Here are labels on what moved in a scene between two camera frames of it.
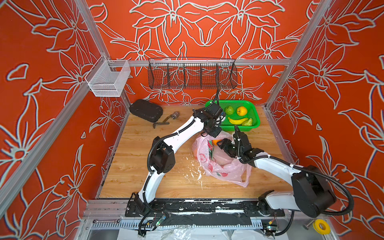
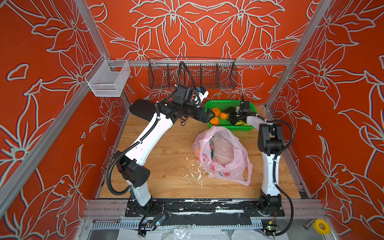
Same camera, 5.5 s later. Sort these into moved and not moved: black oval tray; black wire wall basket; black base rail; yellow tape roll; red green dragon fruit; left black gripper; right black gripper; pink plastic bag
Moved: left black gripper; right black gripper
Not moved: red green dragon fruit; black oval tray; black wire wall basket; yellow tape roll; pink plastic bag; black base rail
